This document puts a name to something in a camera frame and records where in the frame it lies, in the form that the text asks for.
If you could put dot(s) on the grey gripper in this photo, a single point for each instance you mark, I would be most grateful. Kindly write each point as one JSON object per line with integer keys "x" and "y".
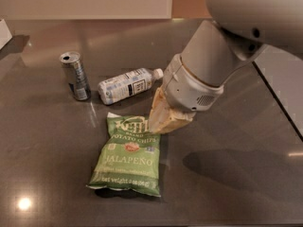
{"x": 186, "y": 94}

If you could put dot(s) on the green jalapeno chip bag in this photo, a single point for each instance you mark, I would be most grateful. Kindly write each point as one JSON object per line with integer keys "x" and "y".
{"x": 130, "y": 158}

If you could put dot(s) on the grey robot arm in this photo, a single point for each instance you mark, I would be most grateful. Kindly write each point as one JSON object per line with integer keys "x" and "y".
{"x": 233, "y": 37}

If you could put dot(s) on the white plastic bottle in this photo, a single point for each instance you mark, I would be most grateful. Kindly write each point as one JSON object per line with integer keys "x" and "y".
{"x": 129, "y": 84}

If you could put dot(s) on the silver drink can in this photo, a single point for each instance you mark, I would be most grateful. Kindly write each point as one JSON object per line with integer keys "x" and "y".
{"x": 75, "y": 75}

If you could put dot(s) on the grey side table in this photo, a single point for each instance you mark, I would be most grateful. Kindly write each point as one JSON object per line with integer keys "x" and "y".
{"x": 283, "y": 73}

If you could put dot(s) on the white box at left edge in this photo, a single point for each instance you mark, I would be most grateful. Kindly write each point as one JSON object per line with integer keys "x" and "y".
{"x": 5, "y": 35}

